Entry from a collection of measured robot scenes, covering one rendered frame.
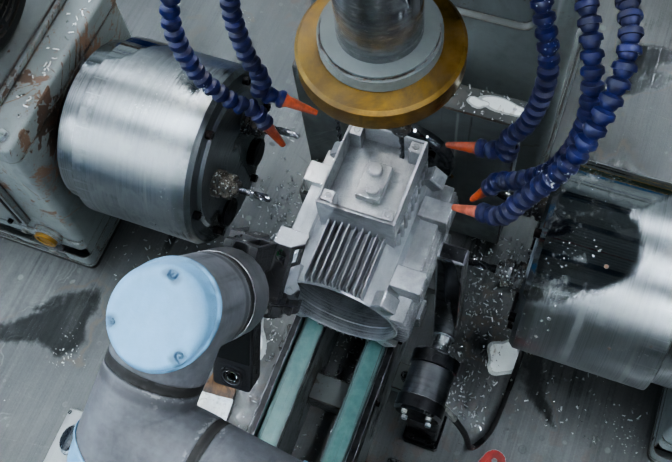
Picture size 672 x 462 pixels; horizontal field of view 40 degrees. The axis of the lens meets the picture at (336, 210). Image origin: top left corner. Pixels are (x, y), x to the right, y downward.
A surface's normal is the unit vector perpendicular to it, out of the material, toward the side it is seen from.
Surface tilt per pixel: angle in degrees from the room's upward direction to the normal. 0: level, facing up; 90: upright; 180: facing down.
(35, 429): 0
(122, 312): 25
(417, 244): 0
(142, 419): 42
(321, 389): 0
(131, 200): 69
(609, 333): 58
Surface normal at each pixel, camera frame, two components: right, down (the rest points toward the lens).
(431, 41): -0.07, -0.44
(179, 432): 0.11, -0.68
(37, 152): 0.93, 0.29
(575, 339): -0.36, 0.64
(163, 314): -0.21, -0.04
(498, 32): -0.36, 0.85
